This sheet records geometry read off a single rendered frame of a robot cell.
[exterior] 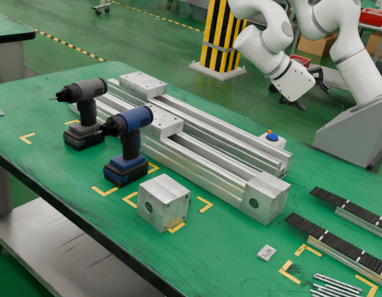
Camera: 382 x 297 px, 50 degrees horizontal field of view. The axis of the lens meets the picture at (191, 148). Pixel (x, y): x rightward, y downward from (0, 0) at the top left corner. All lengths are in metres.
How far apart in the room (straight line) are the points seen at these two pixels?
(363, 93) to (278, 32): 0.57
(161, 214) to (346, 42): 0.97
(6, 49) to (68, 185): 1.59
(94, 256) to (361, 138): 1.14
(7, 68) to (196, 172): 1.73
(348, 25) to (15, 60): 1.90
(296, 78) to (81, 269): 1.09
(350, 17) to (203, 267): 1.04
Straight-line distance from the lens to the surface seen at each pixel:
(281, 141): 1.49
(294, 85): 1.29
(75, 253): 1.81
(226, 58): 4.56
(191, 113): 1.54
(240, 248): 1.07
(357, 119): 1.57
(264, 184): 1.15
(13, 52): 2.71
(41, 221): 1.97
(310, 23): 1.67
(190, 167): 1.25
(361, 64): 1.64
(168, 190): 1.05
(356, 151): 1.61
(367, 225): 1.30
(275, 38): 1.18
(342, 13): 1.62
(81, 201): 1.16
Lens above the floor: 1.49
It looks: 29 degrees down
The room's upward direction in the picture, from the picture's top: 9 degrees clockwise
